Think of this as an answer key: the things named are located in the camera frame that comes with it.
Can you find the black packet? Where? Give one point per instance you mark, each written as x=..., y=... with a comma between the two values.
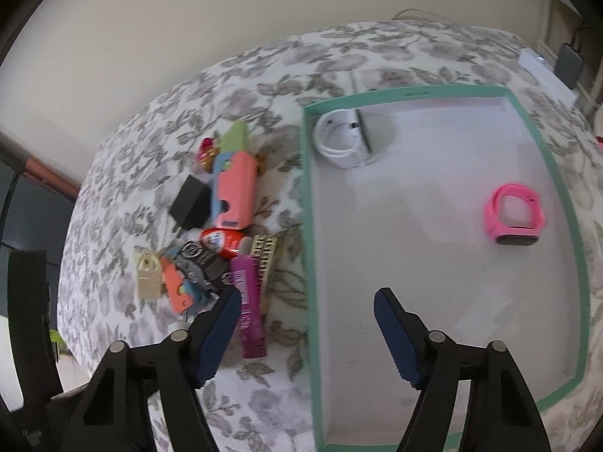
x=195, y=259

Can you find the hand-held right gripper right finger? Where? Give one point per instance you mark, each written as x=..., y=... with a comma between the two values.
x=400, y=339

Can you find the black box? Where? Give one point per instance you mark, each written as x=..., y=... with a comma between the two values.
x=191, y=202

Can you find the floral bedsheet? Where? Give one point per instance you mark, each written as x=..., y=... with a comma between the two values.
x=188, y=103

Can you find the small coral carrot toy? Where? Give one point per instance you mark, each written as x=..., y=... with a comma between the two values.
x=176, y=287

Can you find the red stain remover bottle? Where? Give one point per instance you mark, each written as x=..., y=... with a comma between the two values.
x=221, y=242

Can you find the teal rimmed white tray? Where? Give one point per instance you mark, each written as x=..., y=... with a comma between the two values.
x=424, y=245

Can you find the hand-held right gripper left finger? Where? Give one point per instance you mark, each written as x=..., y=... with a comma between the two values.
x=219, y=334

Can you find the beige clip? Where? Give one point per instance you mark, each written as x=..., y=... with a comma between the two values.
x=148, y=282

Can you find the large coral carrot toy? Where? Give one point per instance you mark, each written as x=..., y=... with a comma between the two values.
x=233, y=188

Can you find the black power adapter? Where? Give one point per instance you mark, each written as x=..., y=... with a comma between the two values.
x=567, y=63

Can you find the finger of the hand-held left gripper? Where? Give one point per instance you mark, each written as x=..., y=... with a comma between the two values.
x=30, y=320

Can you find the magenta comb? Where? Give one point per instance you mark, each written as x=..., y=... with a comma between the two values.
x=249, y=306

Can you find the white power strip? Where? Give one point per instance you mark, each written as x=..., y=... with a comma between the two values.
x=541, y=70

